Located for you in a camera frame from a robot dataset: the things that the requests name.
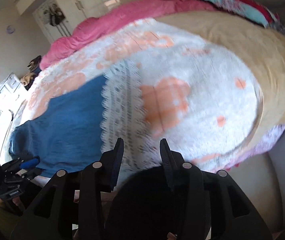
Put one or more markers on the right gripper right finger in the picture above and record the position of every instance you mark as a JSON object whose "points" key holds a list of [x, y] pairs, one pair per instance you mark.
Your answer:
{"points": [[209, 203]]}

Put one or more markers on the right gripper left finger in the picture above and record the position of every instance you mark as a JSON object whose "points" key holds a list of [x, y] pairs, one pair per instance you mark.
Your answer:
{"points": [[72, 198]]}

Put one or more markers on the blue denim lace-hem pants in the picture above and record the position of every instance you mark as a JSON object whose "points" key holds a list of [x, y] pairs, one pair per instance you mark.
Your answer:
{"points": [[79, 126]]}

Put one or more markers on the green sleeve forearm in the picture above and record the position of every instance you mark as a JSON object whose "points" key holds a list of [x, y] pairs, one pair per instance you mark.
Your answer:
{"points": [[10, 216]]}

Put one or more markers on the left hand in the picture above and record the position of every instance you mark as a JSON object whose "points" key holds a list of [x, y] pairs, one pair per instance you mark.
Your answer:
{"points": [[16, 201]]}

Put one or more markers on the white drawer cabinet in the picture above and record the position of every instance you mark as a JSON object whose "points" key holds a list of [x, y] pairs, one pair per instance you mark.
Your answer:
{"points": [[12, 93]]}

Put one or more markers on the white orange floral blanket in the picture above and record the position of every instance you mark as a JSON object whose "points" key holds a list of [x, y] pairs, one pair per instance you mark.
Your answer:
{"points": [[197, 95]]}

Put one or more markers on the beige bed sheet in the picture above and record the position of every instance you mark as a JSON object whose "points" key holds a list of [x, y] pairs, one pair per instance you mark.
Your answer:
{"points": [[262, 50]]}

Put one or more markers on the white door with hangings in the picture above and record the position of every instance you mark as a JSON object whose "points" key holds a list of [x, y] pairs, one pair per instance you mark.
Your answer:
{"points": [[52, 21]]}

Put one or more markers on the colourful patterned pillow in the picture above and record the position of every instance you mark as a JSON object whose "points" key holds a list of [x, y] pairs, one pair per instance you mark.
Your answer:
{"points": [[252, 11]]}

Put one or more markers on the pink duvet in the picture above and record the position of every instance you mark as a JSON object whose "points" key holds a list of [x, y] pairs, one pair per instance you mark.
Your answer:
{"points": [[93, 28]]}

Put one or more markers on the purple wall clock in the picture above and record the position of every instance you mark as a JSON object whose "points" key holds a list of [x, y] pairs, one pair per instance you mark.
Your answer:
{"points": [[10, 29]]}

